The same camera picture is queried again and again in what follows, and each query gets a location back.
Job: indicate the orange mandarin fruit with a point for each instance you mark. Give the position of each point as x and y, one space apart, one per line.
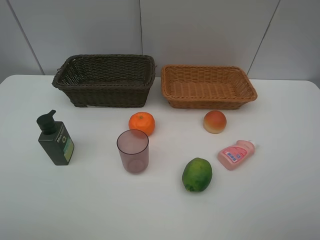
142 121

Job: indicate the red yellow peach fruit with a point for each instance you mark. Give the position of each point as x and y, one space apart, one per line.
214 122

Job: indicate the pink lotion bottle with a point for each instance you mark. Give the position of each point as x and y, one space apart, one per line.
233 156

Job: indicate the translucent purple plastic cup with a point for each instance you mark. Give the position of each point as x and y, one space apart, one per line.
133 147

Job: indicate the light brown wicker basket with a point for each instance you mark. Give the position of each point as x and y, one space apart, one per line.
206 87

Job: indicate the dark brown wicker basket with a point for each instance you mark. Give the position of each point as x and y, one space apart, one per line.
106 80

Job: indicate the dark green pump bottle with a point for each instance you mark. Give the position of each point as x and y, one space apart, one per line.
55 139

